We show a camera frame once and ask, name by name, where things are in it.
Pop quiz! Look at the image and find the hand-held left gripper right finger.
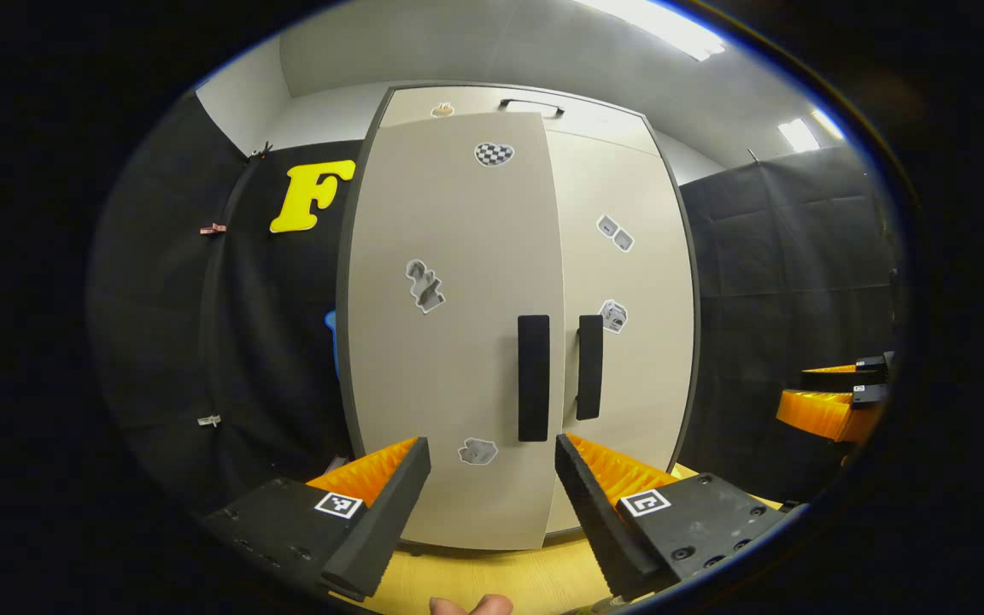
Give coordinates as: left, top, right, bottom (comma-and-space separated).
554, 433, 788, 601

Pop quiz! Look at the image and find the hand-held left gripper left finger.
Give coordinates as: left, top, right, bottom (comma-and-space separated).
202, 437, 431, 601

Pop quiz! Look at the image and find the white cabinet door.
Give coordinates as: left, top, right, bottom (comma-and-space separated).
345, 111, 567, 552
543, 128, 698, 535

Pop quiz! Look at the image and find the white and grey cabinet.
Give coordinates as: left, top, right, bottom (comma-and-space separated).
336, 81, 702, 556

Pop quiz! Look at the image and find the black backdrop cloth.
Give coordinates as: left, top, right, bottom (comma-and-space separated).
678, 145, 903, 505
91, 90, 365, 513

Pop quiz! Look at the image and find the small ceiling light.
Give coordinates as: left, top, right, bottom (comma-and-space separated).
778, 118, 822, 155

